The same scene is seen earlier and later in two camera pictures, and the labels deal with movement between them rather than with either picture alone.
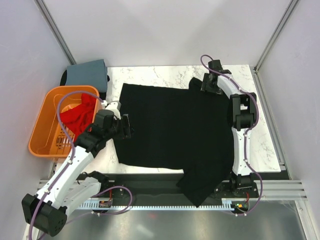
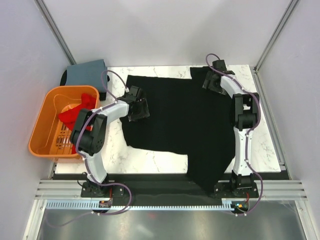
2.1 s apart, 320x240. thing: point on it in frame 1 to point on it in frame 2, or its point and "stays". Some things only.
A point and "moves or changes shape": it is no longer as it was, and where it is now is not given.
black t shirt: (188, 129) moves or changes shape
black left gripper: (125, 131) to (144, 112)
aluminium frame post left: (53, 25) stays
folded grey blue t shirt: (93, 73) stays
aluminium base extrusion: (274, 189) stays
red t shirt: (77, 119) stays
